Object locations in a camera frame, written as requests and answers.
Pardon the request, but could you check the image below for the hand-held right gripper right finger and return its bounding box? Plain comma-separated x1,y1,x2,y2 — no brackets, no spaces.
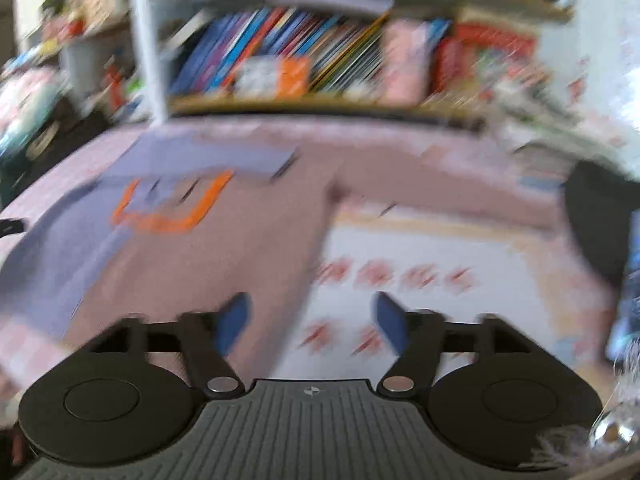
372,291,535,401

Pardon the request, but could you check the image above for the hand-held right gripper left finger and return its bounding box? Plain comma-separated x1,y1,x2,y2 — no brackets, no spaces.
85,292,253,401

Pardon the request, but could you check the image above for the pink checkered cartoon desk mat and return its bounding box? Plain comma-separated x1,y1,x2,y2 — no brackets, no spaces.
0,120,626,411

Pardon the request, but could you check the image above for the black bag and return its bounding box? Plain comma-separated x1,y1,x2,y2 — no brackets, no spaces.
0,105,106,206

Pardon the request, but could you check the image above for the pastel plush toy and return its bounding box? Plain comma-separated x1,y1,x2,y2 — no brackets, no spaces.
0,67,62,151

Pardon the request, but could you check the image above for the white and wooden bookshelf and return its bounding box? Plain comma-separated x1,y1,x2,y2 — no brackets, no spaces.
50,0,576,131

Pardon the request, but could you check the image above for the stack of books and papers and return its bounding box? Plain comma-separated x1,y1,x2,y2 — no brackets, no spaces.
495,75,591,181

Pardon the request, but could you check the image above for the black rounded object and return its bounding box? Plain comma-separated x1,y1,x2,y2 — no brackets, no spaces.
564,159,640,292

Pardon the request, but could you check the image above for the clear ball fluffy charm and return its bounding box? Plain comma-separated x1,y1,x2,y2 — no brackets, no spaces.
532,402,640,471

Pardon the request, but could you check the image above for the orange and white box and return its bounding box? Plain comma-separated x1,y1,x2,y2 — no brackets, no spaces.
234,57,312,99

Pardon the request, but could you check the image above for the pink printed cylindrical container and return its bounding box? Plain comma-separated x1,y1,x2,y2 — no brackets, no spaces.
384,20,432,104

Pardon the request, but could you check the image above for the upright red book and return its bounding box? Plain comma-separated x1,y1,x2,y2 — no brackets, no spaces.
434,40,467,94

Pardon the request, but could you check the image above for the row of colourful children's books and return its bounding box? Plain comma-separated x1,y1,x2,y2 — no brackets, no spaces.
170,6,453,100

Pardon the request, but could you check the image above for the thick red book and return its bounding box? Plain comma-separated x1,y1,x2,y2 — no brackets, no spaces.
455,24,540,57

